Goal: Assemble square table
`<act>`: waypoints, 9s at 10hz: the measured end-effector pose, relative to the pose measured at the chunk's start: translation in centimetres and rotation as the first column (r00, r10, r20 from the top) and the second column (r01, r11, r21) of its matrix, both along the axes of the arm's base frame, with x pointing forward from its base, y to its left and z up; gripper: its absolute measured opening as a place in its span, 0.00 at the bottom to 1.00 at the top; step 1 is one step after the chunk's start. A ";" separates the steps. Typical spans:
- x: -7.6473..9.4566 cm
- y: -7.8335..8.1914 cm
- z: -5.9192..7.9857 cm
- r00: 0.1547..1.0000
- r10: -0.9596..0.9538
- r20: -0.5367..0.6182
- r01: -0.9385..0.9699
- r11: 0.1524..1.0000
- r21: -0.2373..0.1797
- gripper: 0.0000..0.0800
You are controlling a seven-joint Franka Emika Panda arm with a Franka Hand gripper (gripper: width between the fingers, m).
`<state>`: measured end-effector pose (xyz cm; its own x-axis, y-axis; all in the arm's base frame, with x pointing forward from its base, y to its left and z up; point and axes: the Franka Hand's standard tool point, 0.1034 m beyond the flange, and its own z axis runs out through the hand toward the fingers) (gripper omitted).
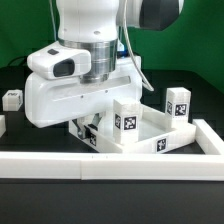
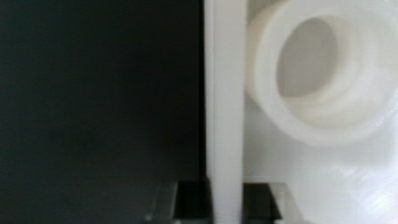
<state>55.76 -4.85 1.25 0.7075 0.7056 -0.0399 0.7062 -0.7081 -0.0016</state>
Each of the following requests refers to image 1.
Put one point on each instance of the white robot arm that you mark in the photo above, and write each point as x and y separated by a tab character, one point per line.
93	25

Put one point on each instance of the white square table top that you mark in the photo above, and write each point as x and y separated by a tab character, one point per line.
154	136

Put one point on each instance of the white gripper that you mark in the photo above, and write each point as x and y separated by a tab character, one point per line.
49	102

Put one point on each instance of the white U-shaped fence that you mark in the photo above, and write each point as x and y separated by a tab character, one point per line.
89	166

